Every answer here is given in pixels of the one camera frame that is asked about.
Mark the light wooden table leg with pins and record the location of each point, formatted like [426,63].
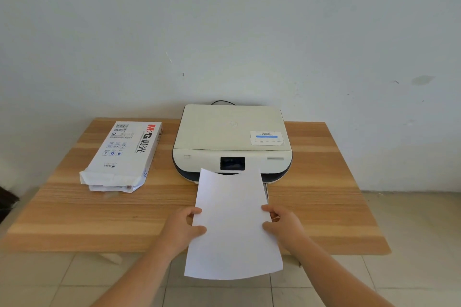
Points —
[110,258]

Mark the person's right forearm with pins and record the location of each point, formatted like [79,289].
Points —
[335,278]

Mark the person's left hand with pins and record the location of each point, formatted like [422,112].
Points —
[176,233]

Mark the white paper sheets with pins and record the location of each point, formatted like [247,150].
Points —
[230,231]

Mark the person's right hand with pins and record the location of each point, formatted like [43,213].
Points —
[288,233]

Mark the white printed paper package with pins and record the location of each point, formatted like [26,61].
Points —
[122,155]

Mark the white printer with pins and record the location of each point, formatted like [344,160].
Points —
[223,130]

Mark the person's left forearm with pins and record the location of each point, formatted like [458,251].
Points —
[140,278]

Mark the dark wooden furniture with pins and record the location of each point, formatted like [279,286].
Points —
[7,202]

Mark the white sticker blue stripe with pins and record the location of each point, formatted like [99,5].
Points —
[266,141]

